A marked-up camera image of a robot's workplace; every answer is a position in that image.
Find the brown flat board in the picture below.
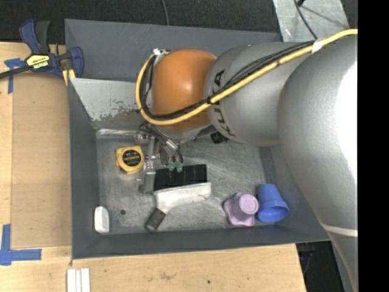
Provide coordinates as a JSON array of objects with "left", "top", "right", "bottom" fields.
[{"left": 10, "top": 75, "right": 73, "bottom": 250}]

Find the blue plastic cup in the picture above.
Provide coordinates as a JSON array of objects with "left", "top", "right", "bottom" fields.
[{"left": 256, "top": 183, "right": 290, "bottom": 224}]

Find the yellow tape measure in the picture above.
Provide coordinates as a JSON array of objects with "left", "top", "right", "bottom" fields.
[{"left": 115, "top": 145, "right": 145, "bottom": 175}]

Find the grey metal bin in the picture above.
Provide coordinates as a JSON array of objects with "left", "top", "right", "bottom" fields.
[{"left": 63, "top": 18, "right": 332, "bottom": 260}]

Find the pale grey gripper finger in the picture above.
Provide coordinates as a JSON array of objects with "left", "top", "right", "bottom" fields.
[{"left": 139, "top": 161, "right": 157, "bottom": 196}]

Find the small white box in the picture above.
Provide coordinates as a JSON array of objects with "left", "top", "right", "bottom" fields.
[{"left": 94, "top": 205, "right": 111, "bottom": 234}]

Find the purple flower-shaped cup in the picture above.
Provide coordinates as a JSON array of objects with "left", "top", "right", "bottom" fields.
[{"left": 223, "top": 192, "right": 260, "bottom": 228}]

